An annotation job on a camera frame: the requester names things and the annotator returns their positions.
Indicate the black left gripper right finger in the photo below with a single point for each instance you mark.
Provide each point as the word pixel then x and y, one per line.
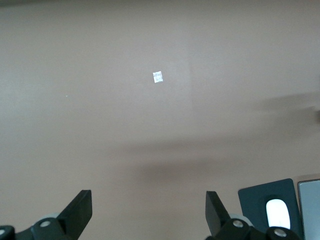
pixel 217 220

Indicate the white computer mouse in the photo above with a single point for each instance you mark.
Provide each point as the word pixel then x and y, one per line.
pixel 277 212

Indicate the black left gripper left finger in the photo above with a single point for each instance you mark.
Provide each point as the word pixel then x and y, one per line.
pixel 75 215

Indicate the silver laptop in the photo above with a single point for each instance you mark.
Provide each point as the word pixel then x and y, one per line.
pixel 311 207

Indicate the black mouse pad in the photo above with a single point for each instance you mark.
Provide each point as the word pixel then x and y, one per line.
pixel 252 200

